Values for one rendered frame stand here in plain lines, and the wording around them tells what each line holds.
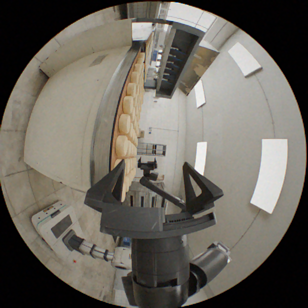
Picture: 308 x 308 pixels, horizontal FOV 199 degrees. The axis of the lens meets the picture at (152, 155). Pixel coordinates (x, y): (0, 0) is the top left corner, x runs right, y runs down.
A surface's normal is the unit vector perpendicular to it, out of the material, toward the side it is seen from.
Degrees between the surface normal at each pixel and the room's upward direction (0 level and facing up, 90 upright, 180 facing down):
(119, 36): 90
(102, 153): 90
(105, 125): 90
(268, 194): 180
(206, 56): 115
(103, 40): 90
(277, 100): 180
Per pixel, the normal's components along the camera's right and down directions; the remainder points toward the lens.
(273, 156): -0.99, -0.07
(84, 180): 0.09, -0.03
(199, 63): -0.48, 0.87
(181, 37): -0.07, 1.00
